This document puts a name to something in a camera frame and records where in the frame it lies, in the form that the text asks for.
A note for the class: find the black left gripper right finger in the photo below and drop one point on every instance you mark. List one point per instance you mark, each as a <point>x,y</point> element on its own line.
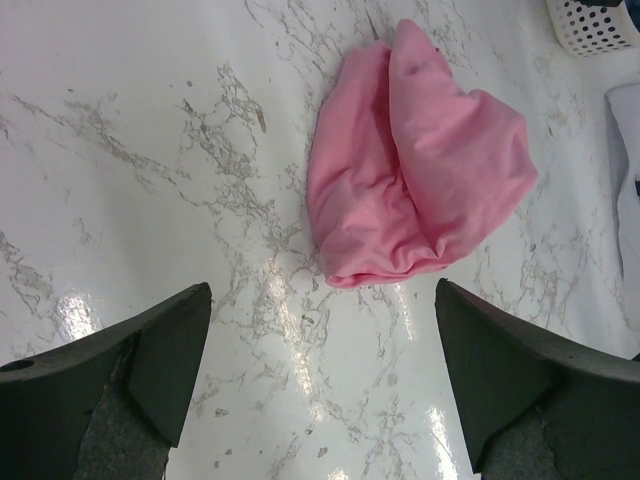
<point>533,404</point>

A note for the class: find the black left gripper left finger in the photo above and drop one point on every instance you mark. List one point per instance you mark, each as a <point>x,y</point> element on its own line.
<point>110,405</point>

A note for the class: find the pink t-shirt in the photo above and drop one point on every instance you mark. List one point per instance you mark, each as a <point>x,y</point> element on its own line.
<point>409,173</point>

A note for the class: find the white folded cloth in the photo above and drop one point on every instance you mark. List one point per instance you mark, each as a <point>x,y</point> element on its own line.
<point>622,109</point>

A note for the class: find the white perforated plastic basket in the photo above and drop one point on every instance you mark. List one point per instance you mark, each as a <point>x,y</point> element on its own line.
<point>589,28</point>

